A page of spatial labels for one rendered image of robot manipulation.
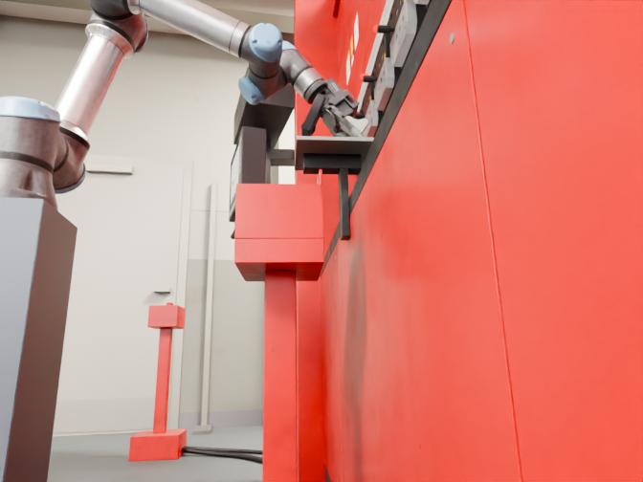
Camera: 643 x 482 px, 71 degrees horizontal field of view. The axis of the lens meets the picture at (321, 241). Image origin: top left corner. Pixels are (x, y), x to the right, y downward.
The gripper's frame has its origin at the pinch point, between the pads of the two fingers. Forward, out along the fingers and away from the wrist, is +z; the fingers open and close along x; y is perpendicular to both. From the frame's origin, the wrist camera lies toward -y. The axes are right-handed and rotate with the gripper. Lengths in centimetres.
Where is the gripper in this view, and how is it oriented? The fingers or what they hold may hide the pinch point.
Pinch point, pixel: (359, 149)
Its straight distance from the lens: 119.0
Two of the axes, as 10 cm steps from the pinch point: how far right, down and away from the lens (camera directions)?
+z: 6.5, 7.5, -1.2
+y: 7.5, -6.1, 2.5
